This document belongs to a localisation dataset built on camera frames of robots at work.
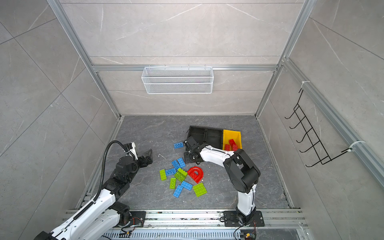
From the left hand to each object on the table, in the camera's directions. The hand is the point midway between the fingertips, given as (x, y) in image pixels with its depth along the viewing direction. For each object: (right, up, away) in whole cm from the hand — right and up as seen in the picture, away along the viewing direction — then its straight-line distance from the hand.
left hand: (144, 148), depth 81 cm
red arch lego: (+29, -16, +7) cm, 34 cm away
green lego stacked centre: (+20, -17, +6) cm, 27 cm away
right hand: (+24, -8, +13) cm, 29 cm away
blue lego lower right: (+24, -22, +3) cm, 32 cm away
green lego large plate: (+31, -23, +1) cm, 39 cm away
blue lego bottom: (+19, -24, +1) cm, 30 cm away
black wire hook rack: (+82, +3, -17) cm, 84 cm away
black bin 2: (+32, +7, +20) cm, 38 cm away
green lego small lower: (+15, -21, +5) cm, 26 cm away
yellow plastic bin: (+51, +6, +21) cm, 56 cm away
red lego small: (+54, 0, +17) cm, 57 cm away
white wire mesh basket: (+16, +44, +20) cm, 51 cm away
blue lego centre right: (+20, -10, +12) cm, 25 cm away
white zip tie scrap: (+4, -7, +15) cm, 17 cm away
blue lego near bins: (+17, -1, +20) cm, 26 cm away
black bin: (+42, +5, +26) cm, 49 cm away
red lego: (+51, -2, +20) cm, 54 cm away
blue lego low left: (+14, -15, +7) cm, 22 cm away
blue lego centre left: (+16, -12, +11) cm, 23 cm away
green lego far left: (+9, -17, +7) cm, 20 cm away
